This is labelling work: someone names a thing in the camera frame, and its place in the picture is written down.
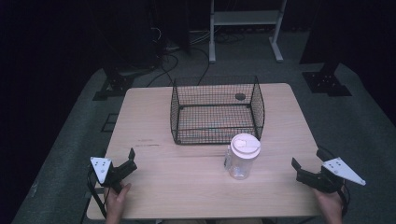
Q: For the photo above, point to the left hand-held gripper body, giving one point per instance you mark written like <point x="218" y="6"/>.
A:
<point x="102" y="169"/>

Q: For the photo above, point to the clear cup with white lid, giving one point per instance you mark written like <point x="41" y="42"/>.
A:
<point x="243" y="155"/>

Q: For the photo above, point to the black metal floor frame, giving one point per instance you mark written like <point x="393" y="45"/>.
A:
<point x="109" y="123"/>

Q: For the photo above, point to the person's right hand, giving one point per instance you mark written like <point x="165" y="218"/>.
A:
<point x="329" y="206"/>

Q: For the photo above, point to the black stand base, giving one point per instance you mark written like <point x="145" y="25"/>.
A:
<point x="113" y="85"/>
<point x="327" y="83"/>

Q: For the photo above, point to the white metal stand frame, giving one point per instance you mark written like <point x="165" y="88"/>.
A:
<point x="249" y="18"/>

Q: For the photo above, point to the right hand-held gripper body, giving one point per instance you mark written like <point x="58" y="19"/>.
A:
<point x="336" y="174"/>

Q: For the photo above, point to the person's left hand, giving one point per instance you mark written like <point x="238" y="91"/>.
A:
<point x="115" y="200"/>

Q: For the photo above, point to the small dark object in basket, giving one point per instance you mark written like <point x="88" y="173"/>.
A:
<point x="240" y="96"/>

